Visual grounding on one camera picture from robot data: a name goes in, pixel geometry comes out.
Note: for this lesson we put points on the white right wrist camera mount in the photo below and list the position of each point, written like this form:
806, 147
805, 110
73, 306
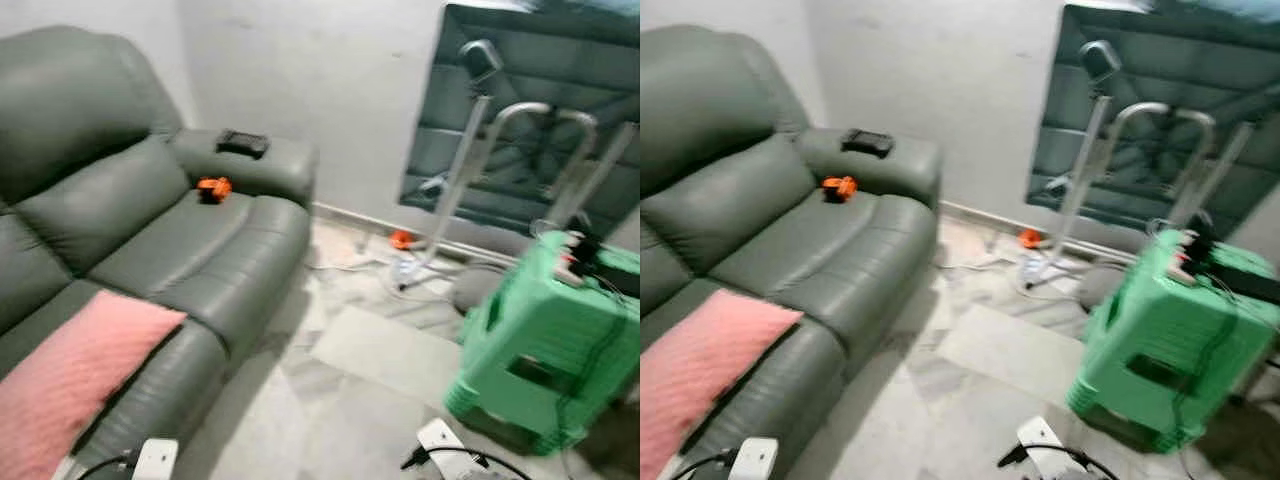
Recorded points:
440, 445
1040, 440

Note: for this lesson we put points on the silver metal walker frame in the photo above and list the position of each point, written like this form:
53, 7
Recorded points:
530, 107
1150, 107

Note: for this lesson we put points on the flat black device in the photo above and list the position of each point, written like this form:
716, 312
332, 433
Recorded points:
867, 144
243, 144

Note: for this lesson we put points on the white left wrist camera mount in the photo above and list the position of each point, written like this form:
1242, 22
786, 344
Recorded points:
155, 462
755, 462

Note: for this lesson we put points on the small orange object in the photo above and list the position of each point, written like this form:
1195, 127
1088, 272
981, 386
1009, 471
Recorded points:
840, 188
214, 188

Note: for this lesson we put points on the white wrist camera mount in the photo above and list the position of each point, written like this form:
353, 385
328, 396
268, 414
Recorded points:
155, 462
755, 462
1040, 440
440, 445

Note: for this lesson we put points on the dark green leather sofa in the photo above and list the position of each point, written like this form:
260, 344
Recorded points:
820, 240
180, 240

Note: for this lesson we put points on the silver pole stand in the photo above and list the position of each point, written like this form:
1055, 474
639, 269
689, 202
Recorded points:
1100, 62
482, 60

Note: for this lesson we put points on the black equipment on stools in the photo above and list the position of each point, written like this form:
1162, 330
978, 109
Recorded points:
1240, 275
610, 275

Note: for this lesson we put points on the dark green upturned furniture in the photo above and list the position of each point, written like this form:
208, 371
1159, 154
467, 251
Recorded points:
1190, 60
560, 60

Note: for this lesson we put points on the green plastic stool stack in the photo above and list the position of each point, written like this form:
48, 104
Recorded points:
540, 320
1165, 320

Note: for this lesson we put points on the orange round floor object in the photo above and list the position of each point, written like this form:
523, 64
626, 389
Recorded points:
402, 240
1030, 239

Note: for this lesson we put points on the pink quilted pillow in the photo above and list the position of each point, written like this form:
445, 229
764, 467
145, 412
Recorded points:
70, 370
700, 370

